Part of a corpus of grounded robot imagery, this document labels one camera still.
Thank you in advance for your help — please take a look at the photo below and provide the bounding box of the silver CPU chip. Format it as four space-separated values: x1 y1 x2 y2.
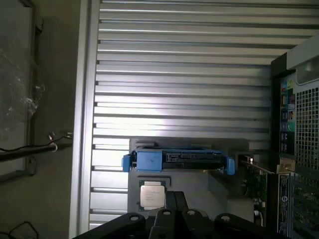
139 184 166 209

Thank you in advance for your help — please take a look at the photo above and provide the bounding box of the grey parts rack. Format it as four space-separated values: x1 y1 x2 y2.
127 137 250 215

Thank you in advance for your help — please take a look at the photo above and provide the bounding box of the blue hard drive caddy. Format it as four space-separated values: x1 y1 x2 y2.
121 147 236 175

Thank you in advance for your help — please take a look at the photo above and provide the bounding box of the green graphics card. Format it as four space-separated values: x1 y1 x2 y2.
238 153 276 227

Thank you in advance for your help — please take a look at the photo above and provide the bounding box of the black open PC case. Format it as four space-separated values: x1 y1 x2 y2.
270 34 319 239

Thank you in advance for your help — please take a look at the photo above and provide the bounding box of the grey framed panel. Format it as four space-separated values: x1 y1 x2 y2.
0 0 44 183

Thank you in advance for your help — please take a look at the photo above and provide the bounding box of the thin black looped cable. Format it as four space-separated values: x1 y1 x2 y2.
7 221 40 239

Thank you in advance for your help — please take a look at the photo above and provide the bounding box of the black cable with white plug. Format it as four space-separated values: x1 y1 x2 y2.
0 131 73 163

